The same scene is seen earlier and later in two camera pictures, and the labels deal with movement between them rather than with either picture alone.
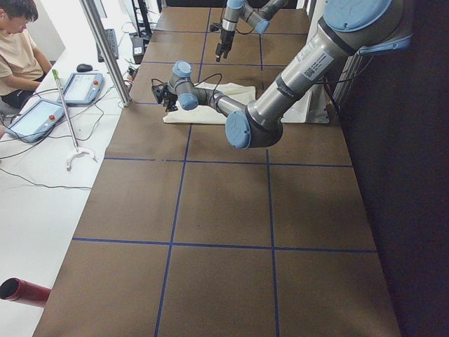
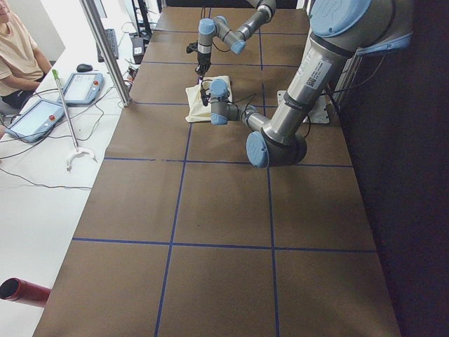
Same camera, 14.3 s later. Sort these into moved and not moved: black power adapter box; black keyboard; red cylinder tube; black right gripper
Moved: black right gripper
Not moved: black keyboard; black power adapter box; red cylinder tube
